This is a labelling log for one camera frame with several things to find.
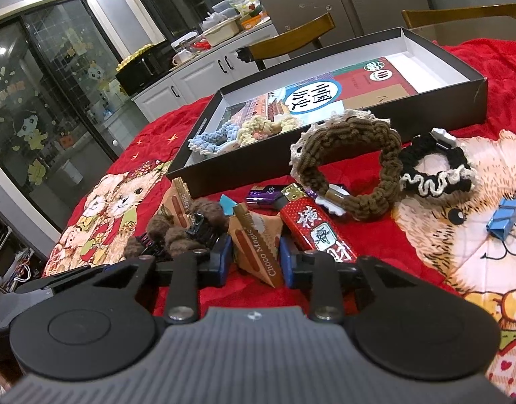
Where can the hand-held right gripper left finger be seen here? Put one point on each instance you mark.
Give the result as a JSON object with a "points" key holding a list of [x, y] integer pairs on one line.
{"points": [[222, 263]]}

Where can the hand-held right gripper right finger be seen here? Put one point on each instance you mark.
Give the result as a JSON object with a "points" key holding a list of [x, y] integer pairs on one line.
{"points": [[288, 265]]}

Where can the tan triangular snack packet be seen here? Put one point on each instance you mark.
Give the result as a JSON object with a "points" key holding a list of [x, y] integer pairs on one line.
{"points": [[176, 206], [258, 244]]}

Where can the brown fluffy hair claw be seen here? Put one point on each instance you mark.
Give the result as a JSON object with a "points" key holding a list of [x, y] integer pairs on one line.
{"points": [[203, 212]]}

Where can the shallow black cardboard box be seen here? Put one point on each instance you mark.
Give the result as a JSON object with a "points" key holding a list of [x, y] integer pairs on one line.
{"points": [[224, 181]]}

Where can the red patterned lighter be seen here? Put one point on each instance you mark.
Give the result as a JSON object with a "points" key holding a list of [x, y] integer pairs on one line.
{"points": [[317, 227]]}

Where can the small teal plastic piece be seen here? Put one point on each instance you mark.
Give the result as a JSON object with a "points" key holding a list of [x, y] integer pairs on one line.
{"points": [[228, 205]]}

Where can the purple small box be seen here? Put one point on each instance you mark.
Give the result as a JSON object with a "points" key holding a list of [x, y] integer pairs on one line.
{"points": [[260, 197]]}

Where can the blue crochet scrunchie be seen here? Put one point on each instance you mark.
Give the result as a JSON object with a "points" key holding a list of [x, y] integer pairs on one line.
{"points": [[211, 136]]}

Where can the cream crochet scrunchie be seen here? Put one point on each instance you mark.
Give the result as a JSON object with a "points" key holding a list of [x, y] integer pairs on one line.
{"points": [[262, 128]]}

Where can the black white-trimmed scrunchie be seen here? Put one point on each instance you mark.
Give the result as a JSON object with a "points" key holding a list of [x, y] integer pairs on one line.
{"points": [[413, 160]]}

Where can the printed picture book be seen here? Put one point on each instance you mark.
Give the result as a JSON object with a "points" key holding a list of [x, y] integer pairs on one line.
{"points": [[325, 92]]}

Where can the glass door with stickers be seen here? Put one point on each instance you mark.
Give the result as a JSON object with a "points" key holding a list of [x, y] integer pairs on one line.
{"points": [[43, 105]]}

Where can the white kitchen cabinet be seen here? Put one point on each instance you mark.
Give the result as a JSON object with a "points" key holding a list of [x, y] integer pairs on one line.
{"points": [[199, 80]]}

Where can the black microwave oven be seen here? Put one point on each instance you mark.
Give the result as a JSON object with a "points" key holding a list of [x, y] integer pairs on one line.
{"points": [[142, 73]]}

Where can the small black object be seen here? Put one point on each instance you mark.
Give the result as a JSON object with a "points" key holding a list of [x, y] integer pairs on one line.
{"points": [[244, 54]]}

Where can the white cup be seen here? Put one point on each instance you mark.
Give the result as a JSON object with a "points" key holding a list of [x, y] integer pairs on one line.
{"points": [[182, 57]]}

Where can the wooden chair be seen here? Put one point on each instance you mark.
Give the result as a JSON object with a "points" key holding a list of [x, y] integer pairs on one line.
{"points": [[283, 44], [460, 14]]}

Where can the blue binder clip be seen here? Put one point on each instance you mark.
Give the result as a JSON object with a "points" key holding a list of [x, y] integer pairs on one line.
{"points": [[504, 216]]}

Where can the beige plastic basin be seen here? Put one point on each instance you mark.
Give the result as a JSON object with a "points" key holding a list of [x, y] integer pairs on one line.
{"points": [[220, 31]]}

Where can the orange box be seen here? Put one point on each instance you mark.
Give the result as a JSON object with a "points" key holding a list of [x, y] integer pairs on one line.
{"points": [[253, 21]]}

